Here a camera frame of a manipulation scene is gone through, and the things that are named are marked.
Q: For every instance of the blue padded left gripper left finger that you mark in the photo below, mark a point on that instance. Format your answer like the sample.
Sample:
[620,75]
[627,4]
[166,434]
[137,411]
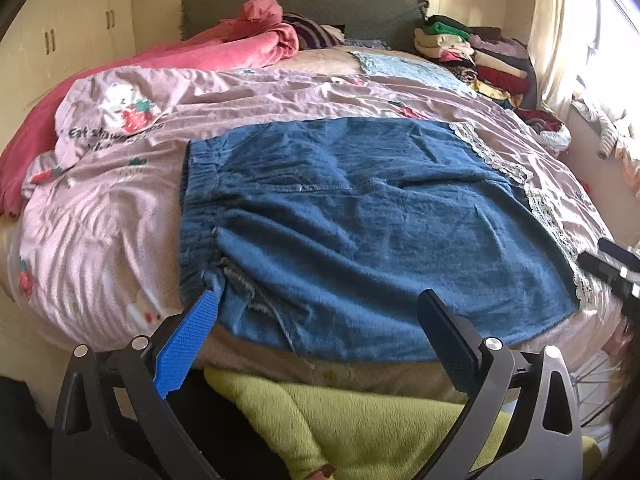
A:
[187,332]

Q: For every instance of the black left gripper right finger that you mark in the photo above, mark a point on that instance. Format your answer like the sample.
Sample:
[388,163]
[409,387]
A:
[454,340]

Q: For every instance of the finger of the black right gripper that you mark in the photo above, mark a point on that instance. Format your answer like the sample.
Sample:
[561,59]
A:
[622,277]

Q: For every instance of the blue denim pants lace trim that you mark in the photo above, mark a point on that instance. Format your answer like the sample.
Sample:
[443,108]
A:
[319,236]

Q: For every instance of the pink strawberry print duvet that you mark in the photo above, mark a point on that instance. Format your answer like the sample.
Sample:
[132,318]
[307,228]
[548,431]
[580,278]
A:
[95,254]

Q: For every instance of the clothes pile on windowsill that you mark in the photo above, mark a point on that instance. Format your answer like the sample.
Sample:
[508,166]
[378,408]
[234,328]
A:
[617,127]

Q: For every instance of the lime green fleece garment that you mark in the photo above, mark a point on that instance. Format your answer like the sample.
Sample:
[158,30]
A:
[362,435]

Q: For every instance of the red white crumpled garment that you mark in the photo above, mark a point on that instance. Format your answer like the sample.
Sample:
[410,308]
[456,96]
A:
[548,130]

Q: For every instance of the folded clothes stack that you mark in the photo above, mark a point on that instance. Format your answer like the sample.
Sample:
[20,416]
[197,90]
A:
[492,65]

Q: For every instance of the light blue knitted cloth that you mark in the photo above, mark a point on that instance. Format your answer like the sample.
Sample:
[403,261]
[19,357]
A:
[427,73]

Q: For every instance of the cream curtain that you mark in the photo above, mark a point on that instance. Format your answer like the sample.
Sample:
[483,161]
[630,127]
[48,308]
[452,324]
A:
[556,47]

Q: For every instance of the dark green headboard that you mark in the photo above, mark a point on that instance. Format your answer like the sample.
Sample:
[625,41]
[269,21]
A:
[391,21]

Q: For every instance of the pink fleece blanket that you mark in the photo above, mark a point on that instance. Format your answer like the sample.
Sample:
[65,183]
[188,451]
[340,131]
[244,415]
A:
[257,37]

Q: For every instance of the striped purple pillow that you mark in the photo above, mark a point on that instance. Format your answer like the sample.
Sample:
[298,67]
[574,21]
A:
[310,34]

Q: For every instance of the window with dark frame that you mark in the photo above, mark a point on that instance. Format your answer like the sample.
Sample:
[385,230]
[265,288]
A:
[608,64]

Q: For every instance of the cream wardrobe with handles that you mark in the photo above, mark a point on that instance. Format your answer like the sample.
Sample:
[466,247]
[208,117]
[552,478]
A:
[50,40]

